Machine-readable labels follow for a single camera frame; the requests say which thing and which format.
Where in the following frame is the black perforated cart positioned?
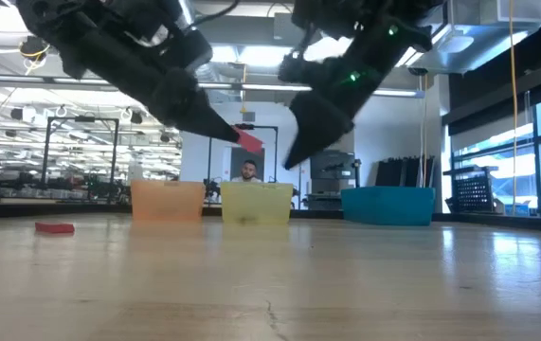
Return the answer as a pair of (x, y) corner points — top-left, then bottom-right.
(442, 164), (506, 216)

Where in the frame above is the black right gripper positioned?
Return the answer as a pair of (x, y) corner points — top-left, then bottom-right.
(277, 51), (376, 171)

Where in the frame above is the person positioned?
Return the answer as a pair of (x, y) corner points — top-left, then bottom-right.
(229, 158), (265, 185)

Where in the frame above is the pink eraser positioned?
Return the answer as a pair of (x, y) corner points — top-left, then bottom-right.
(231, 124), (266, 155)

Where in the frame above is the teal plastic bin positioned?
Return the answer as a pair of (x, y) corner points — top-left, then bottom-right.
(339, 186), (437, 227)

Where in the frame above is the red eraser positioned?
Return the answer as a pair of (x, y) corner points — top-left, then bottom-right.
(34, 221), (77, 236)

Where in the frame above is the yellow translucent plastic bin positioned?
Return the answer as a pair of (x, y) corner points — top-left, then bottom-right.
(219, 182), (296, 226)

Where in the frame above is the black panel stack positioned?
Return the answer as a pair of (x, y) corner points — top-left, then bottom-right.
(374, 154), (437, 189)

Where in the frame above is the grey machine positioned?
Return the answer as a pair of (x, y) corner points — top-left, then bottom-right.
(308, 149), (363, 211)

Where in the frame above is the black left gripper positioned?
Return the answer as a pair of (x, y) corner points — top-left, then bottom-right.
(149, 65), (243, 144)

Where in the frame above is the black square stand frame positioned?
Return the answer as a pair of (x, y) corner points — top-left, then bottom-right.
(41, 116), (121, 201)
(207, 123), (280, 206)

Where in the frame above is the orange translucent plastic bin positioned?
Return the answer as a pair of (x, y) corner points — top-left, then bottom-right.
(130, 179), (207, 224)

